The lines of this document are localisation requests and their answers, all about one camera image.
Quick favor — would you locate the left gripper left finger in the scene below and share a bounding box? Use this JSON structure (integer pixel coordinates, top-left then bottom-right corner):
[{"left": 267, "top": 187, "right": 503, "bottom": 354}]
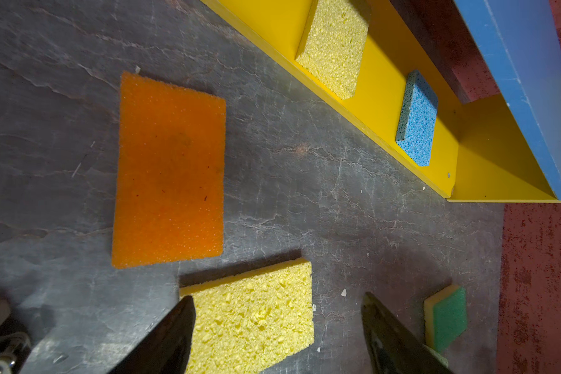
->
[{"left": 110, "top": 296, "right": 196, "bottom": 373}]

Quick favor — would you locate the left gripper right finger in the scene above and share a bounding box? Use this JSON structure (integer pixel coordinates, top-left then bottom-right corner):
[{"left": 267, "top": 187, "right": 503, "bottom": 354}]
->
[{"left": 361, "top": 292, "right": 451, "bottom": 373}]

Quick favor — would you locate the blue sponge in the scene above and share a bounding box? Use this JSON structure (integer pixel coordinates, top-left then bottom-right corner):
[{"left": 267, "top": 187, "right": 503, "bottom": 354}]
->
[{"left": 395, "top": 70, "right": 439, "bottom": 167}]

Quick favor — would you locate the yellow sponge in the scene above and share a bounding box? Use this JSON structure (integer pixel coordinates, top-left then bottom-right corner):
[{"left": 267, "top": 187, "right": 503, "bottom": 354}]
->
[
  {"left": 295, "top": 0, "right": 372, "bottom": 100},
  {"left": 179, "top": 258, "right": 315, "bottom": 373}
]

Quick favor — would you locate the yellow shelf unit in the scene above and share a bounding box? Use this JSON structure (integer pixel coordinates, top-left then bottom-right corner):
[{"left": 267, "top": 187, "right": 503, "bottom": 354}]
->
[{"left": 208, "top": 1, "right": 561, "bottom": 203}]

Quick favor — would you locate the blue lower shelf board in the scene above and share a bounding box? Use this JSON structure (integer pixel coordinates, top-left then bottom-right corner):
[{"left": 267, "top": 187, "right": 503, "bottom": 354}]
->
[{"left": 456, "top": 1, "right": 561, "bottom": 199}]

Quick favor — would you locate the green scrub sponge dark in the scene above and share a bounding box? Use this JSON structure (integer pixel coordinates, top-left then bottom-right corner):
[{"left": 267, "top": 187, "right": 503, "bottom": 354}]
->
[{"left": 423, "top": 285, "right": 468, "bottom": 353}]

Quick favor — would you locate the orange sponge near left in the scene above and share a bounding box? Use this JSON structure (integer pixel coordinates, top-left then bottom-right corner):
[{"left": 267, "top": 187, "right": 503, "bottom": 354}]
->
[{"left": 112, "top": 72, "right": 226, "bottom": 269}]

